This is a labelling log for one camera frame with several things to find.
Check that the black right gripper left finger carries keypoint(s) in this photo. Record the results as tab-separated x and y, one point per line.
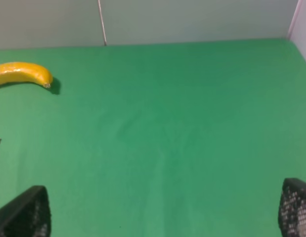
27	215

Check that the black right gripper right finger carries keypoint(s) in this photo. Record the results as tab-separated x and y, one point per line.
292	208

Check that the yellow plastic banana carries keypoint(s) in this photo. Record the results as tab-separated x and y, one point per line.
22	72

